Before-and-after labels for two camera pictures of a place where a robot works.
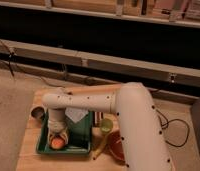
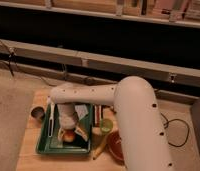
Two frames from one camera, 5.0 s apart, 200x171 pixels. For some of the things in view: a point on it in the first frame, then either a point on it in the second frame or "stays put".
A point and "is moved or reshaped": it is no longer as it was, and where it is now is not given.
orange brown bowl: (114, 146) stays put
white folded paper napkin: (76, 113) stays put
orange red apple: (57, 143) is moved or reshaped
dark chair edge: (198, 114) stays put
